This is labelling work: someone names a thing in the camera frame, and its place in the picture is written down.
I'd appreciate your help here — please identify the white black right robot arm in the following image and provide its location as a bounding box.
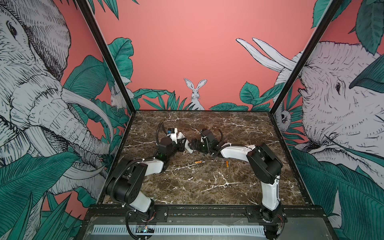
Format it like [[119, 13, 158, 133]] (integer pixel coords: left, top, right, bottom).
[[188, 129, 284, 223]]

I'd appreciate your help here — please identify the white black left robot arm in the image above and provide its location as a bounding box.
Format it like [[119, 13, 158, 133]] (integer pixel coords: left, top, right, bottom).
[[104, 137, 191, 219]]

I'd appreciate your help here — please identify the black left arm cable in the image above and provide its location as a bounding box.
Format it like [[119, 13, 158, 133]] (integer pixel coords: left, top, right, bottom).
[[155, 121, 169, 148]]

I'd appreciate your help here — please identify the white slotted cable duct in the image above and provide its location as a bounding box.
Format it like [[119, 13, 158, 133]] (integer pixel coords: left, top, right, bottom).
[[91, 225, 266, 237]]

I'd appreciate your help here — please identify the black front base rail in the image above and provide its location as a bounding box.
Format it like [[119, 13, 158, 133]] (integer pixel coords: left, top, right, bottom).
[[84, 205, 326, 224]]

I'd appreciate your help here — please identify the black left corner frame post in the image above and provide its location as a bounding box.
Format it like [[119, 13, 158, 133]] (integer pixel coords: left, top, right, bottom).
[[74, 0, 136, 114]]

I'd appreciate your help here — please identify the black corner frame post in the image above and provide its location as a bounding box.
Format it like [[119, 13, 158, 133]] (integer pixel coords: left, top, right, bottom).
[[269, 0, 344, 115], [74, 0, 136, 114]]

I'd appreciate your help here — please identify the black right corner frame post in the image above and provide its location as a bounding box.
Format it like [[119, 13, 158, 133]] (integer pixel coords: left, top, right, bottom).
[[269, 0, 344, 115]]

